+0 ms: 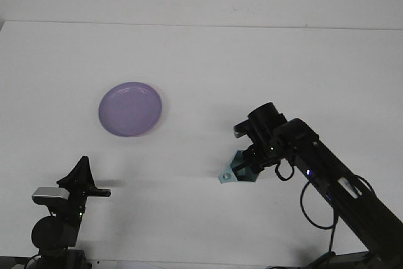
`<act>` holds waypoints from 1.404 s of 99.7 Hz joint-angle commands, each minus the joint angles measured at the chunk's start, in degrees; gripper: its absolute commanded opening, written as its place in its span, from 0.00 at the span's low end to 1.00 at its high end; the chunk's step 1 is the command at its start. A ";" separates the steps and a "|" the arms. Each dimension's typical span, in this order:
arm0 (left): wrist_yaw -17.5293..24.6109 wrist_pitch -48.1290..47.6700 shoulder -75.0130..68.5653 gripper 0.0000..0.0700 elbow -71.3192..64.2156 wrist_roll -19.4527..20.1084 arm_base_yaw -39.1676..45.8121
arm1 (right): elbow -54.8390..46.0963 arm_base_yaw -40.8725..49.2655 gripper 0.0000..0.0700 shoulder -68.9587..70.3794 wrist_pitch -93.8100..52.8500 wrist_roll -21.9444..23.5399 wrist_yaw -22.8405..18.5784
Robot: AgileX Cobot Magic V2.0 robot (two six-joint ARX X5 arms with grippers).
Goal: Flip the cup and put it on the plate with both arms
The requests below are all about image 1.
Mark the purple round plate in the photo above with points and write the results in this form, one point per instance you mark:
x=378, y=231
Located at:
x=129, y=110

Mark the pale blue angular cup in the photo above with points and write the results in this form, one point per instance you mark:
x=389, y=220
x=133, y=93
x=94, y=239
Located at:
x=227, y=178

